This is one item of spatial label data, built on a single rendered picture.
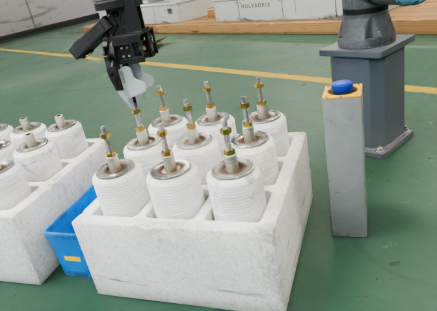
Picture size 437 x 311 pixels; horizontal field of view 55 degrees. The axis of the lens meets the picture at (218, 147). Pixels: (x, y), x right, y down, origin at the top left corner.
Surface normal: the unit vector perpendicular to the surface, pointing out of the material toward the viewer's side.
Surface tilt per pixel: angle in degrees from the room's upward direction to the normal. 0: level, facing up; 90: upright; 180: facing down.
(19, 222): 90
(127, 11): 90
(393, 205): 0
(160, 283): 90
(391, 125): 90
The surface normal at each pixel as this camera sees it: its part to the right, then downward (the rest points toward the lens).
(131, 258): -0.31, 0.44
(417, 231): -0.18, -0.90
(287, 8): -0.73, 0.40
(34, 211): 0.94, -0.03
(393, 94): 0.67, 0.19
